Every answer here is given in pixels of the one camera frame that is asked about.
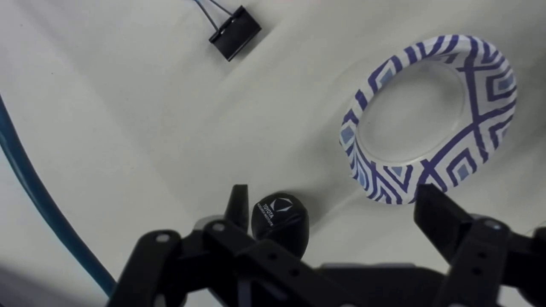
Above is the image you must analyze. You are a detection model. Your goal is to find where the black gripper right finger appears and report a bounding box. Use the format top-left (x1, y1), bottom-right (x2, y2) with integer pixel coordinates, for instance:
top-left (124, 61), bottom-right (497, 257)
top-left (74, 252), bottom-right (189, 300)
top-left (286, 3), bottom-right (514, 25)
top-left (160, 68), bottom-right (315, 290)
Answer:
top-left (412, 182), bottom-right (546, 307)

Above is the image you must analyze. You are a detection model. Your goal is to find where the small black coffee pod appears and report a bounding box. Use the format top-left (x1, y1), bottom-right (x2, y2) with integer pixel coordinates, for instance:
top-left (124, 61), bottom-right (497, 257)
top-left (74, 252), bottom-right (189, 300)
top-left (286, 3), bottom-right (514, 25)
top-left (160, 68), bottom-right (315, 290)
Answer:
top-left (248, 192), bottom-right (310, 256)

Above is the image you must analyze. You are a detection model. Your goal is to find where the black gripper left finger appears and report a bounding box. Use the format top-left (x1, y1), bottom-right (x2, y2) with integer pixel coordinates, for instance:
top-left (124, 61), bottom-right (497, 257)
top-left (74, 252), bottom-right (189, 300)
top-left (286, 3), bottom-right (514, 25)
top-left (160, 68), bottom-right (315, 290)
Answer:
top-left (107, 182), bottom-right (364, 307)

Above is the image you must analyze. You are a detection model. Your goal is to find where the blue white patterned paper bowl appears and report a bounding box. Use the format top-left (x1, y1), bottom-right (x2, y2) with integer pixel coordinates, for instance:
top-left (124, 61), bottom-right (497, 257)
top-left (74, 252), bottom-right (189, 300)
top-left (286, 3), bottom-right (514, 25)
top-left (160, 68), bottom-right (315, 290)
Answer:
top-left (337, 32), bottom-right (518, 206)

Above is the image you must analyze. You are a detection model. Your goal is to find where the thin dark blue cable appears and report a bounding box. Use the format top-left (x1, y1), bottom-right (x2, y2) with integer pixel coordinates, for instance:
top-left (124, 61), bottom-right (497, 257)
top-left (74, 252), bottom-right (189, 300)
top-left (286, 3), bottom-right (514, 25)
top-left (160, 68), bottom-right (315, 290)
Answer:
top-left (0, 94), bottom-right (119, 298)

